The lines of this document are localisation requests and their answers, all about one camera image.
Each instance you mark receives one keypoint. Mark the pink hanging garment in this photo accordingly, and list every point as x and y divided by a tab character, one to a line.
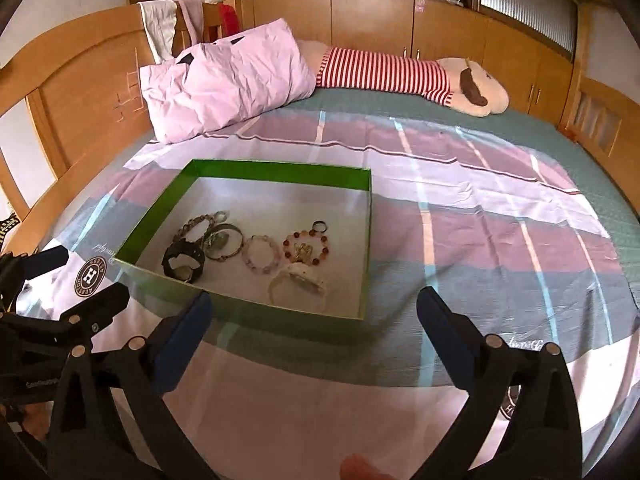
192	15

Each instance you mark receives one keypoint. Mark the person's right hand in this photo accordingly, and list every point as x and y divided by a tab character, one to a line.
362	469

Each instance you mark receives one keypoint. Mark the pink pillow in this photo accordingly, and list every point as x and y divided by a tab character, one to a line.
225	85

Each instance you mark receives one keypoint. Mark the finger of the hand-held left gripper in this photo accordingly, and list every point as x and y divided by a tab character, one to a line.
45	262
95	312

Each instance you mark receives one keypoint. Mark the black printed cloth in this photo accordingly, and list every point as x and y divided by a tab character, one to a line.
7	232

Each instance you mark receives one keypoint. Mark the gold flower charm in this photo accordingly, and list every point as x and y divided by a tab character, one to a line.
301	252

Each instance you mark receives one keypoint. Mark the wooden headboard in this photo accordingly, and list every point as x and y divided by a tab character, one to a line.
75	85

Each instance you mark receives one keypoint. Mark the white wrist watch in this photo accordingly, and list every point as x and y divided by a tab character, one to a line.
305	275

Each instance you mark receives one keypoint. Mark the frosted window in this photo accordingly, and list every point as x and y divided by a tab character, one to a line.
530	0

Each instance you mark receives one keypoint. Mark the teal bedspread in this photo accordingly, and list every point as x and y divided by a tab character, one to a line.
550	130

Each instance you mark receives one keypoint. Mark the red cloth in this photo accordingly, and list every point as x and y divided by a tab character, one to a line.
229	20

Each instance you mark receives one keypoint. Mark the black wrist watch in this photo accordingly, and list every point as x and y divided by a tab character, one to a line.
197	255

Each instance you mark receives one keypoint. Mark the green cardboard box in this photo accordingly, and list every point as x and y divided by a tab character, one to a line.
280	172

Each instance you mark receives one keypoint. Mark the striped plush toy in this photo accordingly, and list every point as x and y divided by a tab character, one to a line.
385	72

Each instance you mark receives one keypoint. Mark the checked printed bed sheet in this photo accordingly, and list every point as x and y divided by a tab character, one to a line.
450	240

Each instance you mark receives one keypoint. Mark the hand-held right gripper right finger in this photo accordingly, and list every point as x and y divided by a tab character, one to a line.
445	330

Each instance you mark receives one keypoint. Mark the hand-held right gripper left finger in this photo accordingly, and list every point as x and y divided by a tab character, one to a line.
187	330

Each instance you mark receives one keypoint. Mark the silver bangle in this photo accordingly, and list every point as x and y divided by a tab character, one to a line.
240	240

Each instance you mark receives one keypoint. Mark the white hanging garment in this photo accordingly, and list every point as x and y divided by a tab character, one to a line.
160	30

